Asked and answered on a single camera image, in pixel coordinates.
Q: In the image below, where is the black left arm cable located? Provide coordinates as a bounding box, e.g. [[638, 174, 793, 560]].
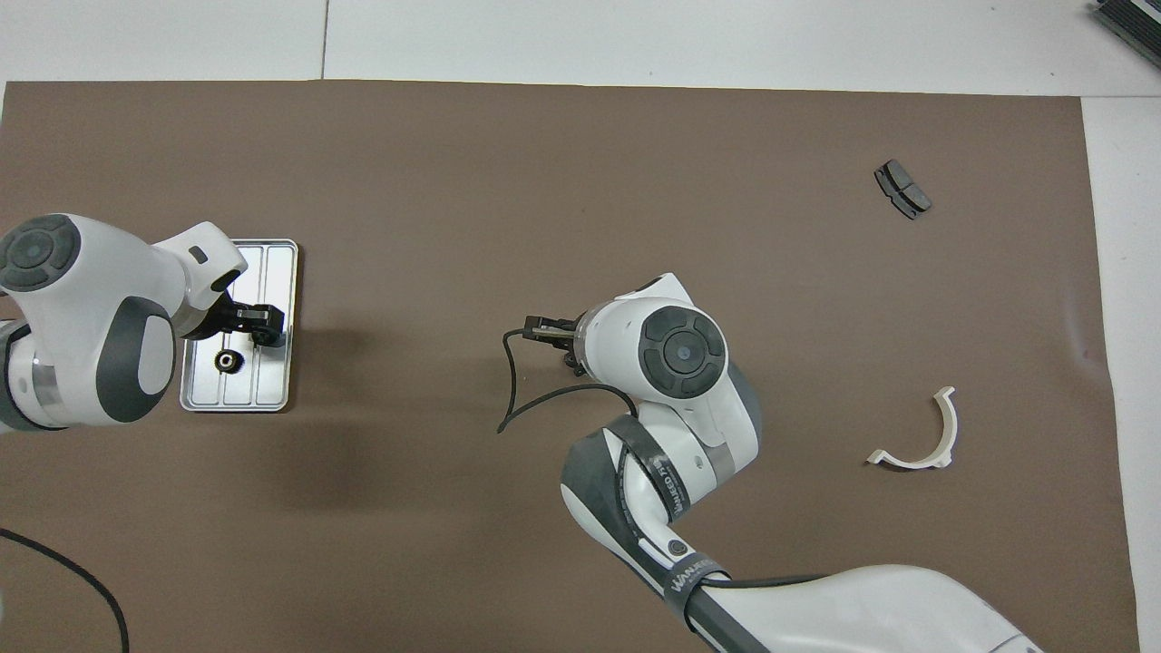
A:
[[0, 529, 131, 653]]

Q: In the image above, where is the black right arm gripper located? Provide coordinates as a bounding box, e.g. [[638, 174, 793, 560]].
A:
[[524, 308, 589, 375]]

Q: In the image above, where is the dark ribbed device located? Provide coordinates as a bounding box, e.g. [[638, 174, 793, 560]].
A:
[[1088, 0, 1161, 57]]

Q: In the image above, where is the short split grey brake pad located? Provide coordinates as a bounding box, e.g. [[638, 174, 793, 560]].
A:
[[874, 160, 932, 220]]

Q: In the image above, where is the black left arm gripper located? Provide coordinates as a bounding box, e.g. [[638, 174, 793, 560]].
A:
[[186, 302, 287, 340]]

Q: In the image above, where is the brown table mat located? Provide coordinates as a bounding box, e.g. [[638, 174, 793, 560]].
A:
[[0, 80, 1142, 653]]

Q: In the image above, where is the silver metal tray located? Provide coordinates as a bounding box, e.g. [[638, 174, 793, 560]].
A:
[[180, 239, 299, 414]]

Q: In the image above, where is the white curved plastic clip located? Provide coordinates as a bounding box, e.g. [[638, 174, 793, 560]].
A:
[[866, 386, 959, 471]]

